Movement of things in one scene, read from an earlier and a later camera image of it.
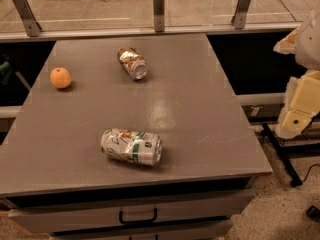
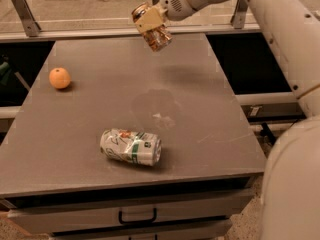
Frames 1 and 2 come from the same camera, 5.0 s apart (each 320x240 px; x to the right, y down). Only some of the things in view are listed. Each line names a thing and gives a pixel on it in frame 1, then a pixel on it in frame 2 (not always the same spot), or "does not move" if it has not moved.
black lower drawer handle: [156, 237] does not move
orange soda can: [133, 62] -> [159, 38]
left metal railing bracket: [26, 13] does not move
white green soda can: [132, 146] does not move
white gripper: [309, 45] -> [171, 2]
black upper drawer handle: [120, 216] does not move
